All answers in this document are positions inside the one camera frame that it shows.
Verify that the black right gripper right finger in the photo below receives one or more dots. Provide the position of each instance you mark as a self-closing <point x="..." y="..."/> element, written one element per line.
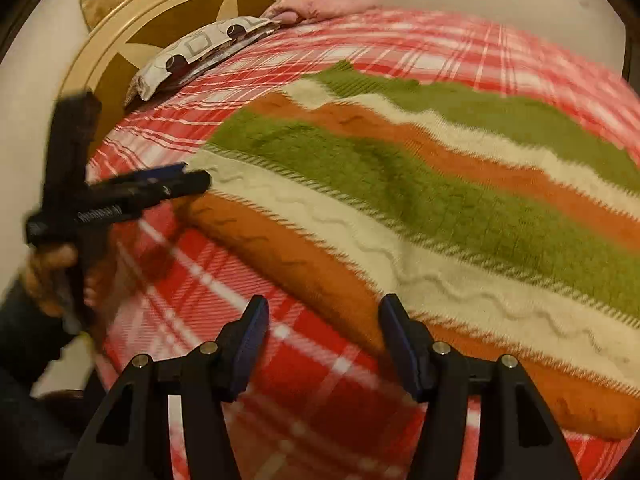
<point x="519" y="438"/>

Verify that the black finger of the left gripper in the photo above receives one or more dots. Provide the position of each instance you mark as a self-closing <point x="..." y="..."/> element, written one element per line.
<point x="125" y="197"/>

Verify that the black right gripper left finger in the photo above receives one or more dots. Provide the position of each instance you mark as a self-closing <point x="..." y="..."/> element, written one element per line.
<point x="128" y="436"/>

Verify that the green striped knit sweater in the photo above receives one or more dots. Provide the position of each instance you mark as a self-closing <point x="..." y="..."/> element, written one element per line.
<point x="498" y="221"/>

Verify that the person's left hand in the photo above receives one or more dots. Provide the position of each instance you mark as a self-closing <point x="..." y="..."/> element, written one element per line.
<point x="43" y="266"/>

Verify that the cream wooden headboard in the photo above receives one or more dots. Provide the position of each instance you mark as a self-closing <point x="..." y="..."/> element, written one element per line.
<point x="129" y="37"/>

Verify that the white grey patterned pillow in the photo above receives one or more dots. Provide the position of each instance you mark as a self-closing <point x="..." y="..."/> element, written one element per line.
<point x="196" y="53"/>

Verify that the pink pillow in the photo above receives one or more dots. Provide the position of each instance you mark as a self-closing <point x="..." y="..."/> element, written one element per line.
<point x="293" y="12"/>

